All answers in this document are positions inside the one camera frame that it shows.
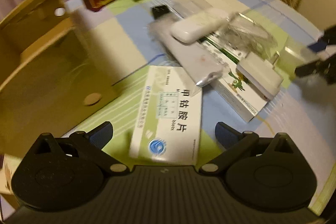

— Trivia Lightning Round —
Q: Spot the white rounded plastic device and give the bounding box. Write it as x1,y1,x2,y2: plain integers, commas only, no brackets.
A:
170,7,229,44

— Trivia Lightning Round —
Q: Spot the long white green box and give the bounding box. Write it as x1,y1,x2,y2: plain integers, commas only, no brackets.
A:
171,0,268,122

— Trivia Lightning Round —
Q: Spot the black remote control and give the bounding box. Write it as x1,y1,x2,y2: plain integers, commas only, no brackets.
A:
151,5,174,20

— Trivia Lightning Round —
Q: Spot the white green medicine box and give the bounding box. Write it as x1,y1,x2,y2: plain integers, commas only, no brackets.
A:
129,66,202,165

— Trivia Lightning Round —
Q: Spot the white power adapter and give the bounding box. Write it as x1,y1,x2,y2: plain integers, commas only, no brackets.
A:
236,52,284,100

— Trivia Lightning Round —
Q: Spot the brown cardboard box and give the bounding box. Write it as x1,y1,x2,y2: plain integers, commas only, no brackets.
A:
1,0,117,157

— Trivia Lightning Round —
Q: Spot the white remote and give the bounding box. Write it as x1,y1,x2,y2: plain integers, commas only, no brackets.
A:
149,16,223,88

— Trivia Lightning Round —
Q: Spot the clear plastic tray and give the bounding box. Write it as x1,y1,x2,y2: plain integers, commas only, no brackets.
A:
218,12,277,60

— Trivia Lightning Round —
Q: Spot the checkered tablecloth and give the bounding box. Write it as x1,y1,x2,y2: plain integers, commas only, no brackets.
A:
66,0,335,215

